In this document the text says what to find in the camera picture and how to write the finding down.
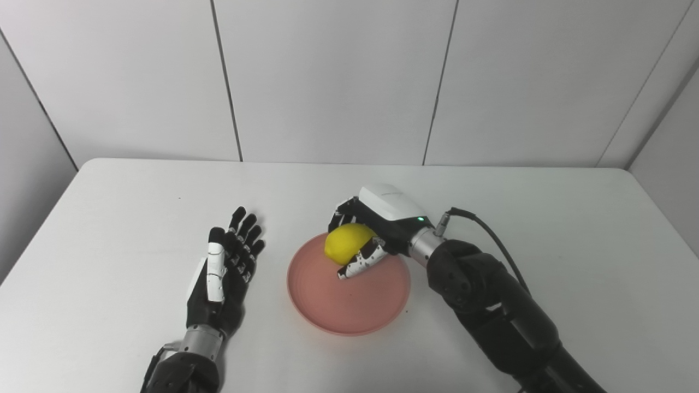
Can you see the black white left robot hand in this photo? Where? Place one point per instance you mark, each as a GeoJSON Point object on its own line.
{"type": "Point", "coordinates": [218, 305]}

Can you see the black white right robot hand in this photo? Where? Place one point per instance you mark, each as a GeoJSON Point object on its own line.
{"type": "Point", "coordinates": [390, 210]}

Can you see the yellow lemon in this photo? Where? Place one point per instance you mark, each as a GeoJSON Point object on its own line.
{"type": "Point", "coordinates": [347, 243]}

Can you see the pink plastic plate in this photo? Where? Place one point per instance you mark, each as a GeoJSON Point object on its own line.
{"type": "Point", "coordinates": [349, 300]}

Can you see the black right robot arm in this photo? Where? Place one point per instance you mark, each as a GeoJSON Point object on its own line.
{"type": "Point", "coordinates": [491, 300]}

